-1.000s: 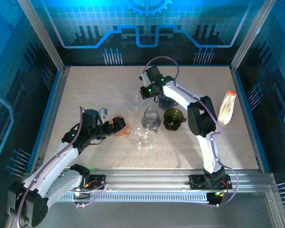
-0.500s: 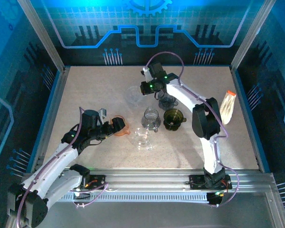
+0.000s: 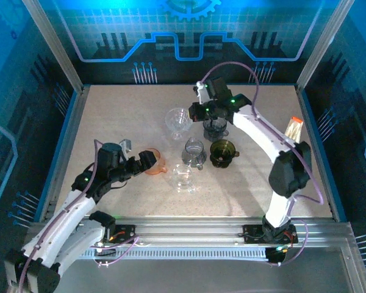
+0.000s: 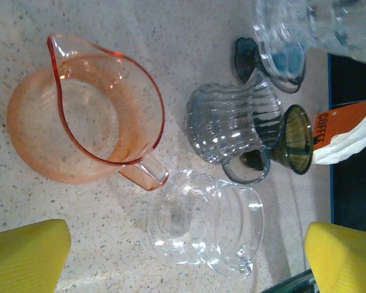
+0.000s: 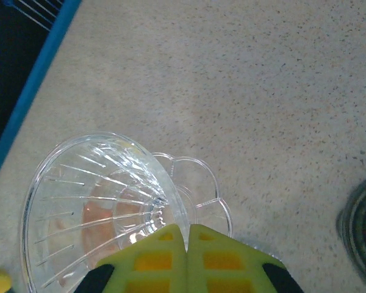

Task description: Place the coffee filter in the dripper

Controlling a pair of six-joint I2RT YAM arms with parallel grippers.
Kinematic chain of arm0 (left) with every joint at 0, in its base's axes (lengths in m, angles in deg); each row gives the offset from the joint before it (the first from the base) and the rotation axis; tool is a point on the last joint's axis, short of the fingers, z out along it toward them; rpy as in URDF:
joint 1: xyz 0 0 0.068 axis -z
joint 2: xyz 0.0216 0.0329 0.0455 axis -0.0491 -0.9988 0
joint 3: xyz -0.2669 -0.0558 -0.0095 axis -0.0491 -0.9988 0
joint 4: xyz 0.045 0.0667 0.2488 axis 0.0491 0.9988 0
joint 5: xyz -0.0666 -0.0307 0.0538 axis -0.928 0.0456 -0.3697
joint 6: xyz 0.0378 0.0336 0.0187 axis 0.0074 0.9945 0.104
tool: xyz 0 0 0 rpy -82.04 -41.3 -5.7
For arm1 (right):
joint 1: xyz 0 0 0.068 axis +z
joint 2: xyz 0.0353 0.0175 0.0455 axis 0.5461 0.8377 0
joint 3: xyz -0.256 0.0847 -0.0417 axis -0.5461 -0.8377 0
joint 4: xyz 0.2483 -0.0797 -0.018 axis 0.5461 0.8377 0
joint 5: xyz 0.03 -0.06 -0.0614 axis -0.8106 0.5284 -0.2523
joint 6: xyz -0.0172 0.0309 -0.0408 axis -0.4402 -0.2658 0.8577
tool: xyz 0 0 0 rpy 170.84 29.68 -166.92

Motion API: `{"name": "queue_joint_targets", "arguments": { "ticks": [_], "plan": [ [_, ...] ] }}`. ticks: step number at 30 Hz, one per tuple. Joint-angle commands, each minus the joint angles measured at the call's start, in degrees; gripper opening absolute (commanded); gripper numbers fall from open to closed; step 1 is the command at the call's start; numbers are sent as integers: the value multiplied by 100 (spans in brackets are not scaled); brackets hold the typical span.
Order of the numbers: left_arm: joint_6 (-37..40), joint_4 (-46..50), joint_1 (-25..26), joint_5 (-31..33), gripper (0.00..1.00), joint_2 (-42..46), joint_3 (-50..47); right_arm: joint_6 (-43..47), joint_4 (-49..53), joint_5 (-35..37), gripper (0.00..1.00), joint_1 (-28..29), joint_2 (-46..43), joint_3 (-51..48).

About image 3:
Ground clear glass coffee server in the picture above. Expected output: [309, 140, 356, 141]
[170, 163, 199, 195]

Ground black electronics bracket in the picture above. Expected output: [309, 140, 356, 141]
[265, 245, 294, 266]

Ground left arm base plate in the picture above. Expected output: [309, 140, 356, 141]
[108, 224, 137, 244]

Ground aluminium frame post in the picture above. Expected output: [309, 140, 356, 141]
[20, 0, 85, 94]
[295, 0, 356, 92]

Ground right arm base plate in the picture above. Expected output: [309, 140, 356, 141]
[242, 224, 299, 245]

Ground olive green coffee dripper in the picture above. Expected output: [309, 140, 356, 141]
[209, 139, 241, 169]

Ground slotted cable duct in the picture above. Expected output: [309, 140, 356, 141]
[60, 245, 271, 262]

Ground dark glass server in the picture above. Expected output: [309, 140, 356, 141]
[202, 117, 230, 142]

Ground aluminium front rail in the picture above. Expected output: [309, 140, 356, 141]
[29, 215, 354, 248]

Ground aluminium side rail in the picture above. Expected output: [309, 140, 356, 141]
[38, 85, 91, 222]

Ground grey glass coffee server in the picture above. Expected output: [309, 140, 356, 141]
[181, 136, 207, 171]

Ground clear plastic coffee dripper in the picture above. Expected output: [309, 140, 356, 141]
[164, 107, 192, 141]

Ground coffee filter package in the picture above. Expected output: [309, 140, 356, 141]
[285, 115, 304, 143]

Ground orange glass coffee server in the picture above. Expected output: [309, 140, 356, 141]
[142, 148, 169, 176]

